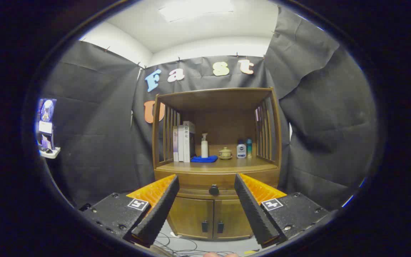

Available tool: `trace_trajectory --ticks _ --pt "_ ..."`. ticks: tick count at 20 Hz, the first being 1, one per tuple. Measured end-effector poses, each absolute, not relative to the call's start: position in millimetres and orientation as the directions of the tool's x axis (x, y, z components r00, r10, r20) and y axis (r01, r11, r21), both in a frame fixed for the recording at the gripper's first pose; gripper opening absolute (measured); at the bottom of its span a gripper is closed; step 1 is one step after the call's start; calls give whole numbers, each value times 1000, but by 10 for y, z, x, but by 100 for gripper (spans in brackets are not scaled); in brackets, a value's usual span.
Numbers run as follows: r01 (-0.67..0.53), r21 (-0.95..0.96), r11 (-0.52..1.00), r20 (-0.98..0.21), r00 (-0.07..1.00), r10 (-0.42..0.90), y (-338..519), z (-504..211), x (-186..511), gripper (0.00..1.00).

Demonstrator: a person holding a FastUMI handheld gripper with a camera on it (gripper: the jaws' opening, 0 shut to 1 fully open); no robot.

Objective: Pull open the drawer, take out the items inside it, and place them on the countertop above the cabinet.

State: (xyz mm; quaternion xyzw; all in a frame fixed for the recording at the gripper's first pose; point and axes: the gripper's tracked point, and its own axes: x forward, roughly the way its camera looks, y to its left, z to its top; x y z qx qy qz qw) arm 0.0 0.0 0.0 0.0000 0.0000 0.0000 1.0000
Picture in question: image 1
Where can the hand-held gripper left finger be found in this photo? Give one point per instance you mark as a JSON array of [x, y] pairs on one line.
[[159, 210]]

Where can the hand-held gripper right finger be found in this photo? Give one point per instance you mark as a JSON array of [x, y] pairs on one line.
[[253, 210]]

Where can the wooden drawer with black knob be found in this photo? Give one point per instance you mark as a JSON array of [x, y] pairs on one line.
[[205, 180]]

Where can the wooden cabinet door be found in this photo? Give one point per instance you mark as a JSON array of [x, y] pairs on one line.
[[191, 216], [232, 219]]

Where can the wooden countertop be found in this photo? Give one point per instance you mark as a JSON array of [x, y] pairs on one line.
[[234, 165]]

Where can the brown wooden cabinet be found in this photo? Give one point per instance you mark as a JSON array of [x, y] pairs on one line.
[[227, 117]]

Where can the white bottle with blue cap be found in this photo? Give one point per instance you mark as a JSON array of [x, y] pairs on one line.
[[241, 150]]

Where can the slim teal bottle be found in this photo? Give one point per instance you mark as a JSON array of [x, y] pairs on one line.
[[249, 148]]

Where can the beige lidded ceramic cup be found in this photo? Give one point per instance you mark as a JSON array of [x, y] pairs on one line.
[[225, 153]]

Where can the thin pale purple book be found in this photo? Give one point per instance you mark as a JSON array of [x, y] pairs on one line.
[[175, 144]]

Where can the folded blue cloth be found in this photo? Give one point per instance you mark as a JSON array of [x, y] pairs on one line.
[[203, 159]]

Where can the thin white book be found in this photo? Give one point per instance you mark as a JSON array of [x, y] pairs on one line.
[[181, 142]]

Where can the thick white book dark cover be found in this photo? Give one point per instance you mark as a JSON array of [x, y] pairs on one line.
[[187, 142]]

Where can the white pump bottle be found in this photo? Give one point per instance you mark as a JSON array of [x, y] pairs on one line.
[[204, 148]]

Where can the black backdrop cloth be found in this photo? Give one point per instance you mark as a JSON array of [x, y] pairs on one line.
[[95, 125]]

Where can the small white wall shelf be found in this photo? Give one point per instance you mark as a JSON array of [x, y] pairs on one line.
[[50, 153]]

